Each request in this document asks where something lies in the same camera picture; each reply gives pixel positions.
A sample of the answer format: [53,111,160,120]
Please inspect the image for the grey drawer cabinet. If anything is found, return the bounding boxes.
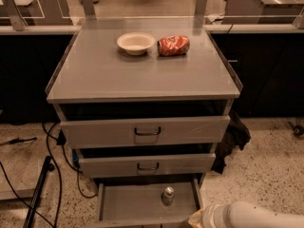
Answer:
[45,16,244,228]

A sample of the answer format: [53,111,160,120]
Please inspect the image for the white paper bowl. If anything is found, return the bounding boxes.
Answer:
[117,32,155,56]

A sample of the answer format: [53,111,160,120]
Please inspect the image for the dark cloth on cabinet side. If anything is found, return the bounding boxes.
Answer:
[211,110,251,174]

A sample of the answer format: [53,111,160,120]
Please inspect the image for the top grey drawer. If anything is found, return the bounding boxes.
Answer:
[56,100,231,148]

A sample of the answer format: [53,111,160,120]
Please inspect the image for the crushed orange soda can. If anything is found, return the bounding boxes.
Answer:
[157,35,190,56]

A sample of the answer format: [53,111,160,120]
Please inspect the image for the caster wheel on floor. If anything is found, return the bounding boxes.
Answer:
[288,122,304,136]

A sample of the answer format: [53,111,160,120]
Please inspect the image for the grey drawer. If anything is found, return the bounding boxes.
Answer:
[77,143,216,178]
[86,174,203,228]
[56,100,231,148]

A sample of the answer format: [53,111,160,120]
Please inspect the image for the middle grey drawer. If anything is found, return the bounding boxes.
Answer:
[77,143,216,178]

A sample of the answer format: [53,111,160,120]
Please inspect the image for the silver redbull can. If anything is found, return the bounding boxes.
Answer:
[161,186,175,206]

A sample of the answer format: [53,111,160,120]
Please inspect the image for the black tool on floor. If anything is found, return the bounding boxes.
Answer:
[0,137,37,146]

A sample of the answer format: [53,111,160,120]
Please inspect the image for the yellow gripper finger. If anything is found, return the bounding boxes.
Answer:
[188,209,206,228]

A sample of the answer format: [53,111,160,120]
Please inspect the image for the black floor cable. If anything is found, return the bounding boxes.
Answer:
[0,121,98,228]

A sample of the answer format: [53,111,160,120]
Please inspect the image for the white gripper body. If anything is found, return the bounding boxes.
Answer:
[202,204,232,228]

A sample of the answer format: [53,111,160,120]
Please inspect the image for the black bar on floor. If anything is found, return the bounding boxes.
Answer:
[23,156,51,228]

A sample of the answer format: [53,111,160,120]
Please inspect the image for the bottom grey drawer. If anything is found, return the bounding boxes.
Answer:
[86,174,203,228]

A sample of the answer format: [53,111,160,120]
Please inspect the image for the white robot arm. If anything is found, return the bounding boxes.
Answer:
[188,201,304,228]

